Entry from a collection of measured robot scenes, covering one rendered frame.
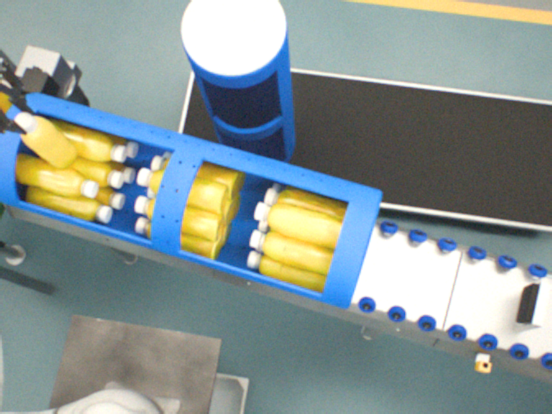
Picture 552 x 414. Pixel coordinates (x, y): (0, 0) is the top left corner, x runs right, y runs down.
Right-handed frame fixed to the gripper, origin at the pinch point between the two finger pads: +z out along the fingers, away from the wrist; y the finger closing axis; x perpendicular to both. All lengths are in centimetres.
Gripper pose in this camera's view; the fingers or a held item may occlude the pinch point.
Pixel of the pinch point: (18, 116)
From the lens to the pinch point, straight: 150.0
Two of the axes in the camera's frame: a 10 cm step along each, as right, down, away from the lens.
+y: 3.0, -9.3, 2.2
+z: 0.5, 2.5, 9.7
